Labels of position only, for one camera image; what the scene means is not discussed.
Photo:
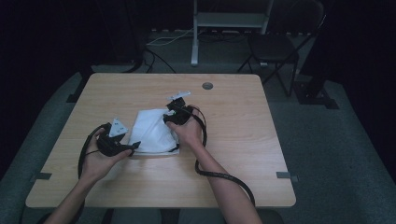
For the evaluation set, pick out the long power strip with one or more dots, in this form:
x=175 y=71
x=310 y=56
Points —
x=174 y=30

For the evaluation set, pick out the person's left hand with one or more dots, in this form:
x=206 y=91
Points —
x=96 y=161

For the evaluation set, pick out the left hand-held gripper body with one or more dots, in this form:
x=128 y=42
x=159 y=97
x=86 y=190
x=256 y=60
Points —
x=109 y=144

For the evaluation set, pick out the grey metal stand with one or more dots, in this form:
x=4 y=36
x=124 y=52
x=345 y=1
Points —
x=229 y=19

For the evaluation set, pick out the person's right leg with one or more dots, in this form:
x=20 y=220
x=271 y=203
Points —
x=199 y=216

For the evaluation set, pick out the person's right hand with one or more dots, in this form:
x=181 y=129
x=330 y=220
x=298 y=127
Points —
x=188 y=133

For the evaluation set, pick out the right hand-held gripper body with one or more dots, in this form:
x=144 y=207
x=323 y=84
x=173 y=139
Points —
x=180 y=110

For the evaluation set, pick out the black stand base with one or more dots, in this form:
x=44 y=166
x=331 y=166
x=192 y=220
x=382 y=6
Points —
x=317 y=96

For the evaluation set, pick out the white printed tank top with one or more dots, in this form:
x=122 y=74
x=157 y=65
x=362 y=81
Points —
x=151 y=132

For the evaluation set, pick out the grey round table grommet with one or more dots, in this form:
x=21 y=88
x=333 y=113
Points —
x=207 y=86

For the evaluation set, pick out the black folding chair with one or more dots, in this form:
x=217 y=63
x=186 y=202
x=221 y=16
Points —
x=274 y=46

